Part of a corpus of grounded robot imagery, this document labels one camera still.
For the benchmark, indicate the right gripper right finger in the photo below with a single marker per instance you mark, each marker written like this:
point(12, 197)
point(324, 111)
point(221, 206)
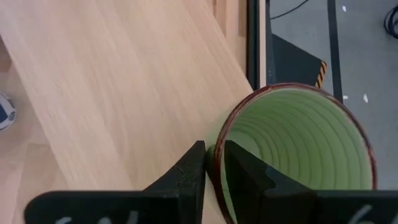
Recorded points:
point(280, 205)

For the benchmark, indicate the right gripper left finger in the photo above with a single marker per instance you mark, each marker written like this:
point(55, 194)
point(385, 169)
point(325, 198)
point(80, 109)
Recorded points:
point(155, 205)

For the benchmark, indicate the green mug brown rim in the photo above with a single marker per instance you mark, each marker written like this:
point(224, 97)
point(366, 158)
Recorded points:
point(295, 140)

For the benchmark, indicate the white blue patterned mug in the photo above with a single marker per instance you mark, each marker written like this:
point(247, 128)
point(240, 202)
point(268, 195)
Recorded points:
point(6, 112)

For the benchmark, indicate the wooden shelf black legs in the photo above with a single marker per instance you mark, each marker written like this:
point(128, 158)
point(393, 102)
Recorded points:
point(109, 77)

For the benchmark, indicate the black hazard-striped floor mat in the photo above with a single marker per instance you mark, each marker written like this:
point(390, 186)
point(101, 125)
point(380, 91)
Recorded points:
point(292, 62)

